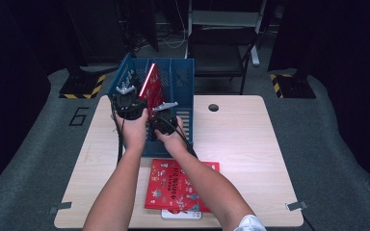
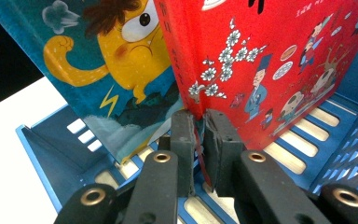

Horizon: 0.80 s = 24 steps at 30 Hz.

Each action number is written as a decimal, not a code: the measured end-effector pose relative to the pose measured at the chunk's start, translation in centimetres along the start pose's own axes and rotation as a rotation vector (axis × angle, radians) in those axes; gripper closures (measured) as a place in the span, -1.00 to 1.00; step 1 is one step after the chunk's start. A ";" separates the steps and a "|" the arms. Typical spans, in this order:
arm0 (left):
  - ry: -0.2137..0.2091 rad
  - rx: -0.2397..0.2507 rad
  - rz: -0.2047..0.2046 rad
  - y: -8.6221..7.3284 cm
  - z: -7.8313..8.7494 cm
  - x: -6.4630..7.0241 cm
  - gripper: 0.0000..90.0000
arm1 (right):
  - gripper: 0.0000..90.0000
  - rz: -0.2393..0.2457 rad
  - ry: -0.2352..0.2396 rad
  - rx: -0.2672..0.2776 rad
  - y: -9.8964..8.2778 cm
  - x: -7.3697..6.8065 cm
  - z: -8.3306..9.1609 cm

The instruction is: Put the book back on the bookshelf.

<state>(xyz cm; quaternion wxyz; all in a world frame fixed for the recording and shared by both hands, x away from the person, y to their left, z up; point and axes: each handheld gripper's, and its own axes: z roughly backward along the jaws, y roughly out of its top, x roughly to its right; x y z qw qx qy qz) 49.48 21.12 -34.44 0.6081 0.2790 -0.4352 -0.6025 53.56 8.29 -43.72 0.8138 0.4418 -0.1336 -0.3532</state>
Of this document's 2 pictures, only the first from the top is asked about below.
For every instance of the grey metal chair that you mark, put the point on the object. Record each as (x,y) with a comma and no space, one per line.
(224,17)

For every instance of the black yellow striped stand base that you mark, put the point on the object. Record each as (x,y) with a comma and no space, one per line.
(294,86)
(83,88)

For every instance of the person's white sleeve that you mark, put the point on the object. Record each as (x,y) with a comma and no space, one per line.
(250,224)

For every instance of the black round table grommet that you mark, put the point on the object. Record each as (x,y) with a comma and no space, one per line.
(213,107)

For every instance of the blue plastic file rack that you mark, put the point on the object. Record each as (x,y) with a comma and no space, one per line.
(183,80)

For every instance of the person's left hand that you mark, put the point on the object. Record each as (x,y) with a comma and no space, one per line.
(135,133)

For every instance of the grey tape piece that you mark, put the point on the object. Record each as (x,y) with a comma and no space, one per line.
(60,208)
(297,206)

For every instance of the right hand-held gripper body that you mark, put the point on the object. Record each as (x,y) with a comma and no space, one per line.
(164,123)

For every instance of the person's right hand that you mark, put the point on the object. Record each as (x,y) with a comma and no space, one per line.
(175,142)

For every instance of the red illustrated picture book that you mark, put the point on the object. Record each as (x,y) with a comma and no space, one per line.
(163,189)
(155,89)

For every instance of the black folding chair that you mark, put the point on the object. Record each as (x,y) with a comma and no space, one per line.
(218,57)

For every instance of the white caterpillar board book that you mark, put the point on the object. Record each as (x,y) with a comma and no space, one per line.
(179,215)

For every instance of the black metal stand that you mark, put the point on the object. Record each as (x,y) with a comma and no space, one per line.
(138,22)

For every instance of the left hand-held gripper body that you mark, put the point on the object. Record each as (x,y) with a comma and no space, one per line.
(126,107)

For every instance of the dark curtain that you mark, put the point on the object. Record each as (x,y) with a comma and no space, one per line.
(356,80)
(9,96)

